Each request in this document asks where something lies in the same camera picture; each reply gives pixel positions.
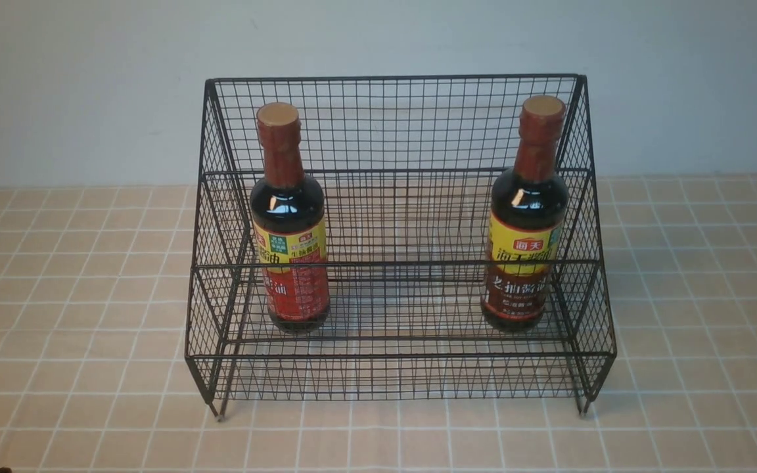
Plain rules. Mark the red label soy sauce bottle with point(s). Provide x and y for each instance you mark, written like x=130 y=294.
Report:
x=288 y=214

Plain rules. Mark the brown label soy sauce bottle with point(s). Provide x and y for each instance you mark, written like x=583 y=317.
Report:
x=527 y=209

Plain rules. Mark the black wire mesh rack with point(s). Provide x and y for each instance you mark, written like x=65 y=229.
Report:
x=407 y=165

